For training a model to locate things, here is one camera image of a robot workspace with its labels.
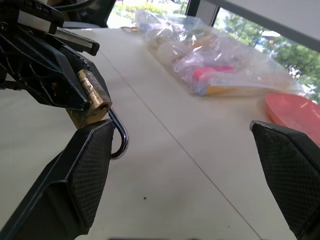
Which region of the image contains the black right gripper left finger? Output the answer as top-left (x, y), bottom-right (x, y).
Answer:
top-left (0, 118), bottom-right (116, 240)

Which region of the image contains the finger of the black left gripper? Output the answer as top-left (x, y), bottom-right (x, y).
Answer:
top-left (0, 30), bottom-right (91, 111)
top-left (57, 45), bottom-right (113, 101)

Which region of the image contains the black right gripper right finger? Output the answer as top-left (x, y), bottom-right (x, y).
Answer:
top-left (249, 120), bottom-right (320, 240)

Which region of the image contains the brass padlock with steel shackle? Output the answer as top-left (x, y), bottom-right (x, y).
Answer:
top-left (65, 69), bottom-right (130, 160)

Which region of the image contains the black office chair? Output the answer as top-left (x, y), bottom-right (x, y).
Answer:
top-left (47, 0), bottom-right (117, 29)

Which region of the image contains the pink plastic plate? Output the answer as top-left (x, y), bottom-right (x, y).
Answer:
top-left (264, 93), bottom-right (320, 148)

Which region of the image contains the white round item in bag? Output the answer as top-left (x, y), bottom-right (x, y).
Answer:
top-left (156, 40), bottom-right (187, 65)

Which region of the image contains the yellow flat item in bag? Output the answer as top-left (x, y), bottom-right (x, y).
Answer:
top-left (199, 84), bottom-right (278, 97)

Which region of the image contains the pink item in bag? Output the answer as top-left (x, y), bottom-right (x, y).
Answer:
top-left (193, 65), bottom-right (236, 85)

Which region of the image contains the clear plastic bag of items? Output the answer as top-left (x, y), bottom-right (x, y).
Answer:
top-left (134, 9), bottom-right (307, 98)

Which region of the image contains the dark window frame post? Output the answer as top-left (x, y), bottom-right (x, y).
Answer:
top-left (186, 0), bottom-right (221, 27)

